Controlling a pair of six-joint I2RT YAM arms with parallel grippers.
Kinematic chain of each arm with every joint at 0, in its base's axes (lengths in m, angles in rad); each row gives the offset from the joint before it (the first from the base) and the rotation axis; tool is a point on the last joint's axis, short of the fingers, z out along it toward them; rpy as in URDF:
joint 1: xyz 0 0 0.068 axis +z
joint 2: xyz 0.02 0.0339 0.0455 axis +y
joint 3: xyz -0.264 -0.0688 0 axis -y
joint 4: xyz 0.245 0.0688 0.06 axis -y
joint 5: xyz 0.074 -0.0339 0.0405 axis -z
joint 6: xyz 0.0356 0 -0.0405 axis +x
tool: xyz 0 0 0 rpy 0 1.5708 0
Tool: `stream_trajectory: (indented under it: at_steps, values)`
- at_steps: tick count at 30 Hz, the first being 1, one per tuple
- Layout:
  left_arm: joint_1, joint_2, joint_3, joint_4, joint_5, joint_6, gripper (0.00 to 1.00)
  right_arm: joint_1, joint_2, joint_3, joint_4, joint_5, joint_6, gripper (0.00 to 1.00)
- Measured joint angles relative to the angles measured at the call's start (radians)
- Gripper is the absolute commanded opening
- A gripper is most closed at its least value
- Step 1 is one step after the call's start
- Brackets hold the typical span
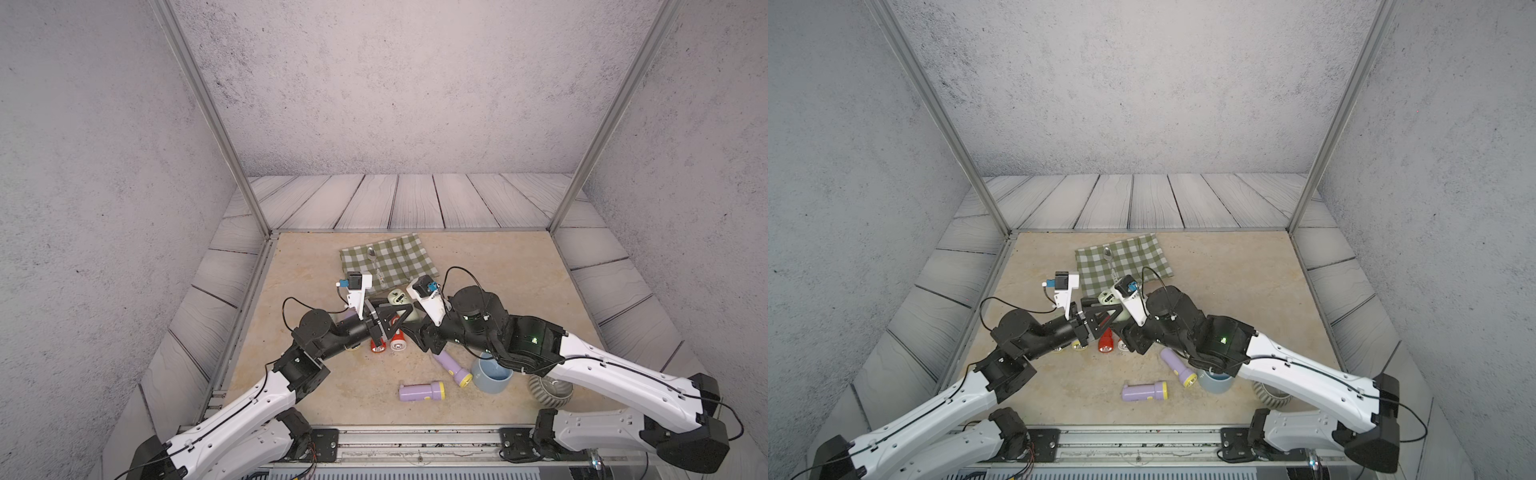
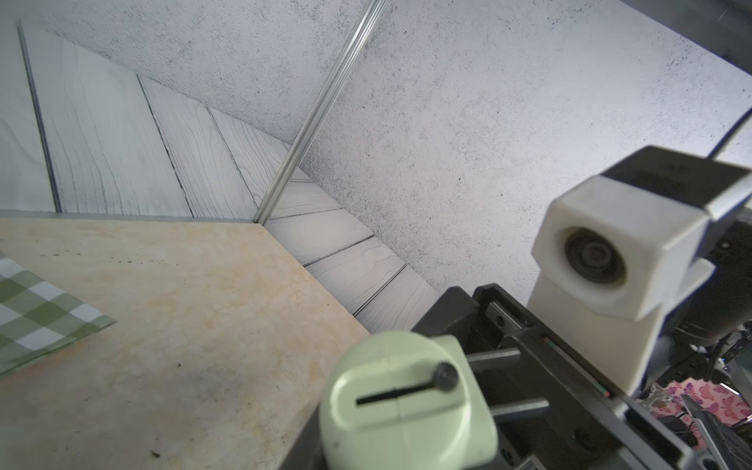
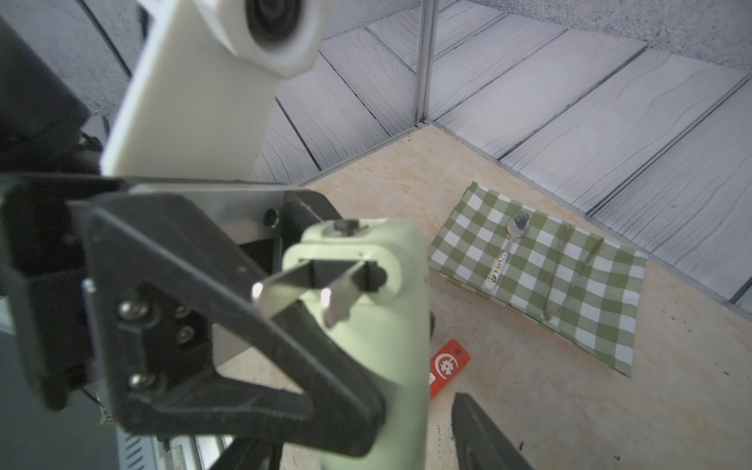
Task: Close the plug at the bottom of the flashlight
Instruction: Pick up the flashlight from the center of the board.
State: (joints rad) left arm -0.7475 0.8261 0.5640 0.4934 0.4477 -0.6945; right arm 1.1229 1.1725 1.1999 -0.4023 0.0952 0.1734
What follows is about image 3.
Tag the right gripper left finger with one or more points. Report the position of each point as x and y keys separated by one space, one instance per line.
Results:
x=250 y=454

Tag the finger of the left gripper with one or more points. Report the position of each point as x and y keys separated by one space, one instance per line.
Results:
x=349 y=429

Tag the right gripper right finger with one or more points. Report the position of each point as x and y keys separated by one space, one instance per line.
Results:
x=479 y=443

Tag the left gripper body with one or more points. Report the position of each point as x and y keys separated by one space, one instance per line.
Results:
x=133 y=275

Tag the red flashlight with logo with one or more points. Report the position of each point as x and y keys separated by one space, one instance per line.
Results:
x=445 y=365

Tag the green flashlight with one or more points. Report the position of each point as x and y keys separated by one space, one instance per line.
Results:
x=366 y=284

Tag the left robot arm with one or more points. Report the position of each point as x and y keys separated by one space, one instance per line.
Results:
x=40 y=127

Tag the green checkered cloth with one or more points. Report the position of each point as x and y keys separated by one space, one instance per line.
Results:
x=579 y=285

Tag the metal spoon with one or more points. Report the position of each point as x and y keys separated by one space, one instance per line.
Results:
x=516 y=228

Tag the metal base rail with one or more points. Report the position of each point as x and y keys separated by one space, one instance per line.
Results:
x=181 y=452

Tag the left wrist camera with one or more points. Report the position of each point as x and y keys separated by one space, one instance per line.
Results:
x=199 y=100

